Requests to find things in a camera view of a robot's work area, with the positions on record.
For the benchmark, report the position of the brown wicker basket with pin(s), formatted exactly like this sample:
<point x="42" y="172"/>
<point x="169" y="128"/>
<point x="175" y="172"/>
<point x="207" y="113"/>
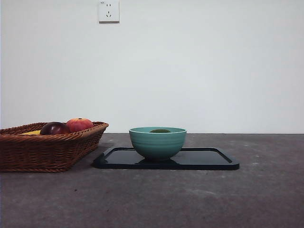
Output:
<point x="42" y="152"/>

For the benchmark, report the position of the white wall socket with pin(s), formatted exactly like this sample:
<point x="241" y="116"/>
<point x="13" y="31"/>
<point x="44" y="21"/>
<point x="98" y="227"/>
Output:
<point x="108" y="12"/>

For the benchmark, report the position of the black rectangular tray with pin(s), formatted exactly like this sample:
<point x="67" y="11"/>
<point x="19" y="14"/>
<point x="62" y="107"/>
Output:
<point x="209" y="159"/>

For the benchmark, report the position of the yellow banana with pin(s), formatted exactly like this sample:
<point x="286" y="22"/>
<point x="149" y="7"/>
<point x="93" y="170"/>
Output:
<point x="32" y="133"/>

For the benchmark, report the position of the teal ribbed bowl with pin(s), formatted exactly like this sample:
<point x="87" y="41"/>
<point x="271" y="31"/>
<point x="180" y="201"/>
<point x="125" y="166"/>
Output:
<point x="156" y="146"/>

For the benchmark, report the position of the green avocado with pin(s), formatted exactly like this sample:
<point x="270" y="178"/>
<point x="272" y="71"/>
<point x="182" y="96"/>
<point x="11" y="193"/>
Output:
<point x="159" y="130"/>

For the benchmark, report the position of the red apple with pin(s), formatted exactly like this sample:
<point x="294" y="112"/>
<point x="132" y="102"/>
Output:
<point x="80" y="124"/>

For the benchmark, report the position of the dark red plum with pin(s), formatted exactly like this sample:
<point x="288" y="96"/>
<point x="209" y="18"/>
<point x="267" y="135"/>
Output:
<point x="54" y="128"/>

